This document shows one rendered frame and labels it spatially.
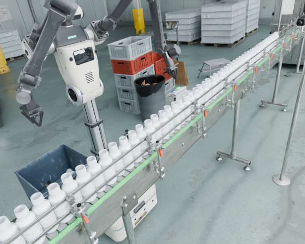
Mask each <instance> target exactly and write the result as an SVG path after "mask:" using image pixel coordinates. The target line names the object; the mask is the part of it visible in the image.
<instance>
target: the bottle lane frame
mask: <svg viewBox="0 0 305 244"><path fill-rule="evenodd" d="M295 34H296V35H295V36H296V37H295V36H294V39H292V43H291V48H290V49H292V48H293V47H294V46H295V45H296V44H297V43H296V42H297V39H295V38H298V34H299V30H298V31H297V32H296V33H295ZM290 40H291V37H290V38H289V39H288V40H287V41H285V43H287V44H284V48H282V57H283V56H284V55H285V54H286V48H289V46H290ZM294 40H295V42H294ZM286 45H287V46H286ZM280 50H281V46H280V47H278V48H277V49H276V50H275V51H274V52H273V53H275V54H273V55H272V58H271V59H270V68H269V70H270V69H271V68H272V67H273V66H274V65H275V64H276V63H277V62H278V59H279V55H280ZM276 53H277V55H278V56H277V55H276ZM276 56H277V57H276ZM282 57H281V58H282ZM276 58H277V59H276ZM268 60H269V56H268V57H266V58H265V59H264V60H263V61H262V62H261V63H260V64H258V65H257V66H260V68H257V72H255V76H254V82H255V83H254V85H255V84H256V83H257V82H258V81H259V80H260V79H261V78H262V77H263V76H264V75H265V74H266V71H267V67H264V63H265V66H268ZM263 68H264V70H265V71H264V70H263ZM252 75H253V69H252V70H251V71H250V72H249V73H248V74H247V75H245V76H244V77H243V78H242V79H241V80H239V81H238V82H237V83H236V84H239V86H236V91H234V97H233V100H234V103H233V105H235V104H236V103H237V102H238V101H239V100H240V99H241V98H242V94H243V89H244V88H245V87H246V86H247V92H248V91H249V90H250V89H251V87H250V86H251V85H252V84H251V82H249V81H252ZM248 77H249V81H248ZM247 82H249V83H248V85H249V86H248V85H247ZM231 91H232V87H231V88H230V89H229V90H227V91H226V92H225V93H224V94H223V95H221V96H220V97H219V98H218V99H217V100H216V101H214V102H213V103H212V104H211V105H210V106H209V107H207V108H206V109H209V110H211V111H210V112H208V111H207V117H205V127H206V130H205V133H206V132H207V131H208V130H209V129H210V128H211V127H212V126H213V125H214V124H215V123H216V122H217V121H218V120H220V119H221V118H222V117H223V116H224V115H225V114H226V113H227V112H228V111H229V110H230V106H231V103H230V101H228V100H227V95H228V99H229V100H231ZM227 101H228V105H230V106H228V105H227ZM198 121H199V126H201V127H202V112H201V113H200V114H199V115H198V116H197V117H195V118H194V119H193V120H192V121H191V122H189V124H188V125H185V127H184V128H182V130H181V131H179V132H178V133H177V134H175V136H173V137H171V139H170V140H167V142H166V143H165V144H163V146H162V148H165V149H166V151H163V156H162V157H161V162H162V167H164V169H165V170H164V174H165V173H166V172H167V171H168V170H169V169H170V168H171V167H172V166H173V165H174V164H175V163H176V162H177V161H178V160H179V159H180V158H181V157H182V156H183V155H184V154H185V153H186V152H187V151H188V150H189V149H190V148H191V147H192V146H193V145H194V144H195V143H196V142H197V141H198V140H199V139H200V138H201V137H202V136H201V133H199V132H198ZM154 159H156V160H157V165H159V164H158V157H157V151H154V153H153V154H152V155H150V157H149V158H147V159H145V161H144V162H143V163H140V165H139V166H138V167H137V168H136V167H134V168H135V169H134V170H133V171H132V172H129V173H130V174H128V175H127V176H126V177H124V176H123V177H124V179H122V180H121V181H120V182H118V181H117V182H118V184H117V185H115V186H114V187H112V186H111V188H112V189H111V190H109V191H108V192H105V195H104V196H102V197H101V198H98V201H96V202H95V203H94V204H91V203H90V205H91V207H90V208H88V209H87V214H88V215H90V216H91V217H90V218H89V222H88V223H89V226H90V229H91V231H93V232H96V238H97V239H99V238H100V237H101V236H102V235H103V234H104V233H105V232H106V231H107V230H108V229H109V228H110V227H111V226H112V225H113V224H114V223H115V222H116V221H117V220H118V219H119V218H120V217H121V216H122V215H123V211H122V203H123V201H124V200H125V199H127V197H129V196H130V195H131V194H132V193H133V192H135V193H136V194H137V199H139V198H140V197H141V196H142V195H143V194H144V193H145V192H146V191H147V190H148V189H149V188H150V187H151V186H152V185H154V184H155V183H156V182H157V181H158V180H159V179H160V178H159V175H160V174H159V173H157V172H156V171H155V166H156V165H155V164H154ZM75 218H76V219H75V220H74V221H73V222H72V223H71V224H67V223H66V225H67V227H66V228H65V229H64V230H62V231H61V232H60V231H57V232H58V235H57V236H55V237H54V238H53V239H52V240H51V239H49V238H48V241H49V242H48V243H47V244H91V243H90V240H89V238H88V234H87V232H86V229H85V227H84V224H83V221H82V218H79V217H76V216H75Z"/></svg>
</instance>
